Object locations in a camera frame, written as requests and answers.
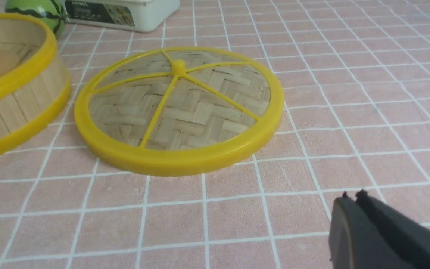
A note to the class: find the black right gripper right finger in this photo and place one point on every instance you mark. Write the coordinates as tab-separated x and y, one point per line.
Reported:
409	240

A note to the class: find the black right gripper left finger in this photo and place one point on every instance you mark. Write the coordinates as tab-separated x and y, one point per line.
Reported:
354	241

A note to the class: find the woven bamboo lid yellow rim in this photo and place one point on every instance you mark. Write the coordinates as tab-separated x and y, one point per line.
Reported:
179	111

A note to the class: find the white plastic box green lid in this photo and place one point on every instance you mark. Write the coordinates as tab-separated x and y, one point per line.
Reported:
142	16

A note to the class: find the bamboo steamer basket yellow rims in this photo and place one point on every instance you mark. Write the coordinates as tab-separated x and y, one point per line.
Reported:
36	91

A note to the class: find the pink checkered tablecloth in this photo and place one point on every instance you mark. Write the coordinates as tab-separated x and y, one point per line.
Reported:
356	78

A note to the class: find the green watermelon toy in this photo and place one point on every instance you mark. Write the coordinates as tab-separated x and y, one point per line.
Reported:
51	12

